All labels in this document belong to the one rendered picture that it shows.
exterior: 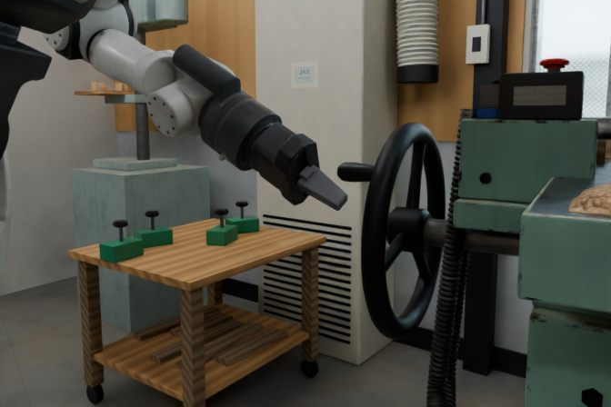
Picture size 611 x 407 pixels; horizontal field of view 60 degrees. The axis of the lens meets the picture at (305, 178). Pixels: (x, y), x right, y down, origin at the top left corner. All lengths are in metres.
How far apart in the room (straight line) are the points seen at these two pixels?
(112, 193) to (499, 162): 2.05
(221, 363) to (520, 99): 1.39
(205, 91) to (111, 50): 0.19
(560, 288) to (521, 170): 0.24
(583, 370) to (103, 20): 0.78
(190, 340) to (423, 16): 1.32
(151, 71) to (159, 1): 1.68
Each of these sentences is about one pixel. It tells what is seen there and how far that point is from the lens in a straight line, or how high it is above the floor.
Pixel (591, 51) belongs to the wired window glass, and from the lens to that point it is 2.07.
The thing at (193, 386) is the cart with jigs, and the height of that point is 0.23.
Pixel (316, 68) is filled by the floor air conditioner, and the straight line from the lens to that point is 2.05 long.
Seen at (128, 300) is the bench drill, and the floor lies 0.15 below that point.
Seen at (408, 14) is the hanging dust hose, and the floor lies 1.32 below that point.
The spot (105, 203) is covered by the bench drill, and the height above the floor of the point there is 0.57.
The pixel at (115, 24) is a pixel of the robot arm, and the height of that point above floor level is 1.11.
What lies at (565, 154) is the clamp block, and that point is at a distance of 0.61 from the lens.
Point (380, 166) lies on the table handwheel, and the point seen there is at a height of 0.91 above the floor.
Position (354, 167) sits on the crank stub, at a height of 0.90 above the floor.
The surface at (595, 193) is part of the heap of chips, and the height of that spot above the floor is 0.91.
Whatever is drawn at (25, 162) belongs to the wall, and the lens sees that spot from 3.26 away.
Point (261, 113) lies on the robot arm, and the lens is 0.68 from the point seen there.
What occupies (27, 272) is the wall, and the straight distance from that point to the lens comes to 3.35.
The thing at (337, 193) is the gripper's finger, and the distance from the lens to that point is 0.64.
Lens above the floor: 0.97
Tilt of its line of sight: 7 degrees down
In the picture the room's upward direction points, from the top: straight up
